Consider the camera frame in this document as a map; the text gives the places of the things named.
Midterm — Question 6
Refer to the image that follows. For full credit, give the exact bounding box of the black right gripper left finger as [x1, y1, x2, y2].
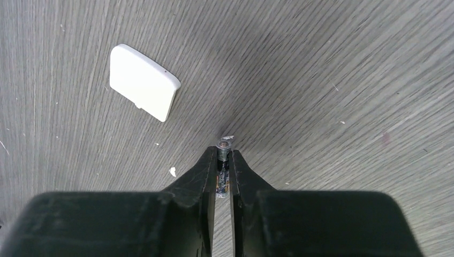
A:
[1, 147, 217, 256]

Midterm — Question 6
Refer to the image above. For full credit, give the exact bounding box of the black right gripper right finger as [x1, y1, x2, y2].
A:
[229, 150, 422, 256]

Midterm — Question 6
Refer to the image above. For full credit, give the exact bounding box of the small white battery cover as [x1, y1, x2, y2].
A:
[109, 44, 181, 122]

